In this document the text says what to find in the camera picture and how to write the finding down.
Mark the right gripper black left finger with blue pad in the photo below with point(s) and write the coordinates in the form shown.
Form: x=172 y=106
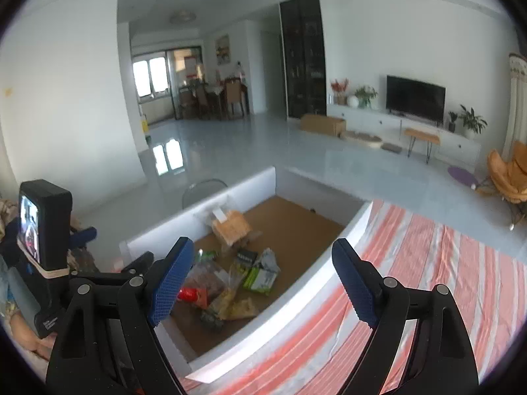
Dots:
x=106 y=342

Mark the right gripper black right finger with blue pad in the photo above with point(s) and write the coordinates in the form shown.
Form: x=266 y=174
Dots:
x=440 y=360

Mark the long black gummy candy packet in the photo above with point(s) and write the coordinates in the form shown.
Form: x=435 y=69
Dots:
x=224 y=307

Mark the red grey striped tablecloth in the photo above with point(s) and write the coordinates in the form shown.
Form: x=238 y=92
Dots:
x=489 y=288

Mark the red snack packet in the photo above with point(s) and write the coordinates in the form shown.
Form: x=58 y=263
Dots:
x=196 y=297

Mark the white storage box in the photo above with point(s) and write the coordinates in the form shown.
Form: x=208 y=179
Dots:
x=300 y=217

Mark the white green snack packet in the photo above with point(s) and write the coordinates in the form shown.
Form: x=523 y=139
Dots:
x=263 y=274

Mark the clear-wrapped bread slice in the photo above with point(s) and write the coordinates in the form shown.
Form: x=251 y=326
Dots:
x=228 y=224

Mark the purple round floor cushion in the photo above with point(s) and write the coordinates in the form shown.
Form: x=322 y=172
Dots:
x=463 y=176

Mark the orange lounge chair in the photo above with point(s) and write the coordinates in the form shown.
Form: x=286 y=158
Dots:
x=507 y=179

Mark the white tv cabinet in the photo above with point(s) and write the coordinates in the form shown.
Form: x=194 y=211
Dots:
x=452 y=148

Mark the small wooden side table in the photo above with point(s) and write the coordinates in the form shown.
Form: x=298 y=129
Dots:
x=429 y=139

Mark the small dark potted plant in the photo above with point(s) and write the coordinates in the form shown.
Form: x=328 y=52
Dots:
x=452 y=121

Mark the green potted plant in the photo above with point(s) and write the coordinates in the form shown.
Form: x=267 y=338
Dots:
x=473 y=124

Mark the black flat television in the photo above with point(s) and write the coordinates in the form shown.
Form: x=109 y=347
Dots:
x=416 y=98

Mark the cardboard box on floor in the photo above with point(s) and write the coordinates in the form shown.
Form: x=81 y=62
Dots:
x=319 y=124

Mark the green plant white vase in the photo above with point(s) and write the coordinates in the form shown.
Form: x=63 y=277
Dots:
x=363 y=97

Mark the dining table with chairs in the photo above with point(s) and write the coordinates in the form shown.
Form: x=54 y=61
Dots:
x=227 y=100

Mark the red flower arrangement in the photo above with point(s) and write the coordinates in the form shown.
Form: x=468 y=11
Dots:
x=339 y=90

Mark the black tall cabinet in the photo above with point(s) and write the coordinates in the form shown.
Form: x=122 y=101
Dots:
x=304 y=57

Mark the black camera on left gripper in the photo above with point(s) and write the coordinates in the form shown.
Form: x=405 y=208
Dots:
x=40 y=275

